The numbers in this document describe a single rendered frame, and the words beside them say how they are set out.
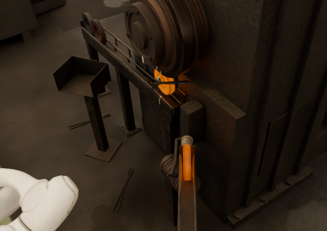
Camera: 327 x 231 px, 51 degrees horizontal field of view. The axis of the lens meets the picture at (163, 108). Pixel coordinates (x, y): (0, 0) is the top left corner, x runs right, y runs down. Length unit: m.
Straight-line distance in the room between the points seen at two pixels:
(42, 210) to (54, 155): 1.64
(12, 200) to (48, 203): 0.75
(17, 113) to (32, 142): 0.41
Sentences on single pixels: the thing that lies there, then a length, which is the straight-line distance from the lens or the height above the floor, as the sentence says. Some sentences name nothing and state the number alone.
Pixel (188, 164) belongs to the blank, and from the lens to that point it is 1.47.
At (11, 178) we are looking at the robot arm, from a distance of 1.13.
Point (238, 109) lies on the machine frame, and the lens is 1.55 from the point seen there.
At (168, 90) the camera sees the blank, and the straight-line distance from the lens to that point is 1.77.
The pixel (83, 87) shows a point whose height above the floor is 0.60.
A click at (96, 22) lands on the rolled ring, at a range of 2.52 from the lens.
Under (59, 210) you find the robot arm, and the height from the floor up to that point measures 1.07.
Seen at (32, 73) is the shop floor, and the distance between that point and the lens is 3.56.
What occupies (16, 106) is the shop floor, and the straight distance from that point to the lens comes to 3.22.
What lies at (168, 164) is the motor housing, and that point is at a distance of 1.77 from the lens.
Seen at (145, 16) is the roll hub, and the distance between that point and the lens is 1.48.
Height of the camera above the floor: 1.91
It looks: 42 degrees down
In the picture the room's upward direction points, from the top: 4 degrees counter-clockwise
